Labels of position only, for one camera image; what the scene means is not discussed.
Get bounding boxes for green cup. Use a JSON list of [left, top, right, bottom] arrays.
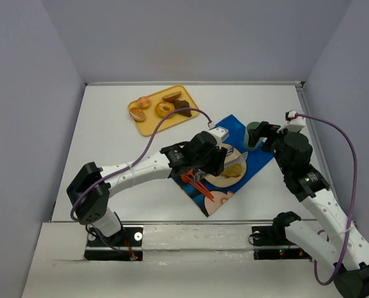
[[243, 122, 263, 152]]

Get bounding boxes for metal serving tongs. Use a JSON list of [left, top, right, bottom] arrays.
[[193, 145, 247, 184]]

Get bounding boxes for seeded oval bread slice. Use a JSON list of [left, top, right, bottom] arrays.
[[220, 163, 243, 179]]

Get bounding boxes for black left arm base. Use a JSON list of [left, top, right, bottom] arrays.
[[84, 225, 143, 261]]

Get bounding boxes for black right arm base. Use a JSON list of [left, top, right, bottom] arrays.
[[248, 211, 311, 261]]

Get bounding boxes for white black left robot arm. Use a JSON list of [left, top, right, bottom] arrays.
[[66, 127, 229, 241]]

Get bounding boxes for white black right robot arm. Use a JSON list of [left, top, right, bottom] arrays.
[[246, 122, 369, 297]]

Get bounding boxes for halved brown bread loaf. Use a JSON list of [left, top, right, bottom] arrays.
[[162, 91, 182, 103]]

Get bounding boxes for round pink bread roll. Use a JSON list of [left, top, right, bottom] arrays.
[[136, 96, 151, 109]]

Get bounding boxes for beige floral plate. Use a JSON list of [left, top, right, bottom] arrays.
[[202, 143, 247, 188]]

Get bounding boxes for blue patterned placemat cloth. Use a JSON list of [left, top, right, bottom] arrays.
[[174, 115, 273, 217]]

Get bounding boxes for dark chocolate croissant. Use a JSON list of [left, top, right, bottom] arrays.
[[173, 99, 192, 117]]

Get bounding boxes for glazed yellow bagel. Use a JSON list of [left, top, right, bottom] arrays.
[[154, 101, 175, 118]]

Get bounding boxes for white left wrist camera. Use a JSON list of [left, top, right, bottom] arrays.
[[208, 126, 229, 146]]

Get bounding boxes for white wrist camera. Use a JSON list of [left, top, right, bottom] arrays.
[[208, 126, 229, 146], [277, 110, 306, 133]]

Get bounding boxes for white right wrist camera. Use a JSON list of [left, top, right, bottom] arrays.
[[277, 110, 306, 133]]

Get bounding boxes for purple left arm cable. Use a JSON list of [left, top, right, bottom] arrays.
[[69, 107, 216, 255]]

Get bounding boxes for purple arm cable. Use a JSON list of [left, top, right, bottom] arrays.
[[69, 107, 216, 255], [295, 113, 358, 286]]

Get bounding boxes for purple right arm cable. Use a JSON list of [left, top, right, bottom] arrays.
[[295, 113, 358, 286]]

